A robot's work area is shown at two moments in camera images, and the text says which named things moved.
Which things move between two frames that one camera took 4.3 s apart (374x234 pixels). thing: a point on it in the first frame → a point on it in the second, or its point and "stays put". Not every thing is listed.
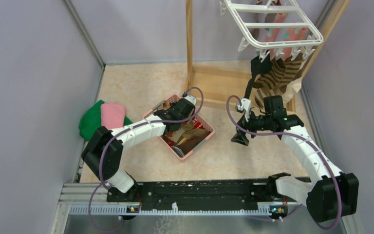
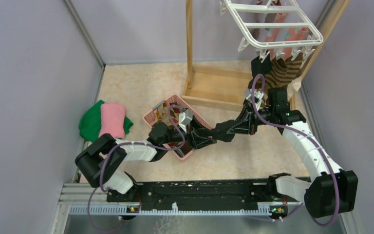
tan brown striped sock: [292, 66] stays put
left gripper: [173, 105] → [198, 134]
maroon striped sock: [269, 18] stays put
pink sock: [295, 34] stays put
